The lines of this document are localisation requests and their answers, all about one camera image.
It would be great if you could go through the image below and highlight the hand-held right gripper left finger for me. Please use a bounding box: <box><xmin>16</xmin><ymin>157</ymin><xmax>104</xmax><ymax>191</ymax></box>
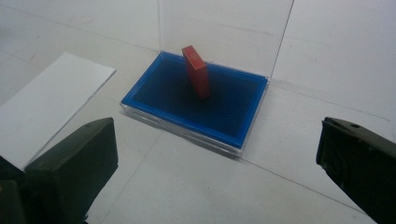
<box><xmin>19</xmin><ymin>117</ymin><xmax>120</xmax><ymax>224</ymax></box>

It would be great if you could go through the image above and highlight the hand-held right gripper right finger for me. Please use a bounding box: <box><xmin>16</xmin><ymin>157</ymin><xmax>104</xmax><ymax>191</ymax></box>
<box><xmin>315</xmin><ymin>117</ymin><xmax>396</xmax><ymax>224</ymax></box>

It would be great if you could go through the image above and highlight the clear case with blue ink pad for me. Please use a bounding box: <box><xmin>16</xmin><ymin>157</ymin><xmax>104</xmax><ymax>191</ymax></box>
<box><xmin>120</xmin><ymin>0</ymin><xmax>295</xmax><ymax>159</ymax></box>

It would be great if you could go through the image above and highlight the red rectangular stamp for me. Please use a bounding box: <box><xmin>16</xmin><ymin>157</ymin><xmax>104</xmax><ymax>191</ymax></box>
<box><xmin>181</xmin><ymin>45</ymin><xmax>211</xmax><ymax>101</ymax></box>

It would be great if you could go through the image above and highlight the white paper sheet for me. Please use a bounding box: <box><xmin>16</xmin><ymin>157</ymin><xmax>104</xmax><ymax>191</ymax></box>
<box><xmin>0</xmin><ymin>51</ymin><xmax>117</xmax><ymax>172</ymax></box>

